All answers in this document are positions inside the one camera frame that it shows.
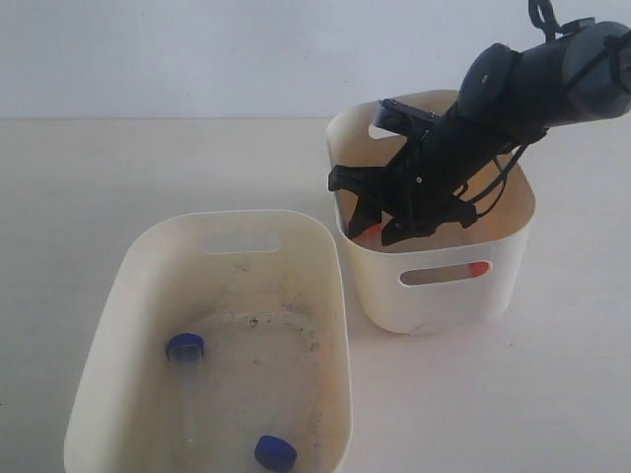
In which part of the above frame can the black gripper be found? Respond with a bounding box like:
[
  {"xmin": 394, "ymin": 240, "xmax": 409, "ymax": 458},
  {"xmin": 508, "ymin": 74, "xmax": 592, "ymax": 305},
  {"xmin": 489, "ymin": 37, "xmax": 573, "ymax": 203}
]
[{"xmin": 327, "ymin": 110, "xmax": 513, "ymax": 245}]

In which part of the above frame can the orange-capped tube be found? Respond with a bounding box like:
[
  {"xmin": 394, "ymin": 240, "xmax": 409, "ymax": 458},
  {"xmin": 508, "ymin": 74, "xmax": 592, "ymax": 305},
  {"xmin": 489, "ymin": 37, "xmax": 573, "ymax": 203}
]
[
  {"xmin": 469, "ymin": 261, "xmax": 490, "ymax": 277},
  {"xmin": 355, "ymin": 224, "xmax": 382, "ymax": 244}
]

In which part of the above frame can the blue-capped tube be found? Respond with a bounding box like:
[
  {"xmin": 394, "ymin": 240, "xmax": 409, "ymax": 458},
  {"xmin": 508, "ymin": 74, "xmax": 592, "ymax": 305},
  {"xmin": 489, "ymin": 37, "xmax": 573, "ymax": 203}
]
[
  {"xmin": 253, "ymin": 352, "xmax": 319, "ymax": 472},
  {"xmin": 166, "ymin": 332, "xmax": 205, "ymax": 454}
]

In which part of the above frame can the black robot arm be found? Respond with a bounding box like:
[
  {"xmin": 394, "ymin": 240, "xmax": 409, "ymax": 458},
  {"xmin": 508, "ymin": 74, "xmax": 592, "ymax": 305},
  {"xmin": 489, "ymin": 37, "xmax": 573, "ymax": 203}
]
[{"xmin": 328, "ymin": 19, "xmax": 630, "ymax": 245}]

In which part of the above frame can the large cream plastic bin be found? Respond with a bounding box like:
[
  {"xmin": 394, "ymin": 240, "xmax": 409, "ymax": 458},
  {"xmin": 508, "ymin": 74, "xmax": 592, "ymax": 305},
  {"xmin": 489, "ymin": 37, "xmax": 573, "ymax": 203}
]
[{"xmin": 63, "ymin": 210, "xmax": 352, "ymax": 472}]

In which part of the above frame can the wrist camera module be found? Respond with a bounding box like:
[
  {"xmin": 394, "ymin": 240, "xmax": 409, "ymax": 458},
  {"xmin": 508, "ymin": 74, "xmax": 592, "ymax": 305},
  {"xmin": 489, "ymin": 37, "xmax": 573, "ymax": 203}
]
[{"xmin": 372, "ymin": 99, "xmax": 440, "ymax": 137}]

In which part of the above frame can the black cable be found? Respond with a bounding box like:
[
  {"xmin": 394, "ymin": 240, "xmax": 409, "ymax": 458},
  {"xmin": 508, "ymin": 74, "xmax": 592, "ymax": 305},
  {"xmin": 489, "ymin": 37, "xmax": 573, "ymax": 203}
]
[{"xmin": 457, "ymin": 0, "xmax": 631, "ymax": 218}]

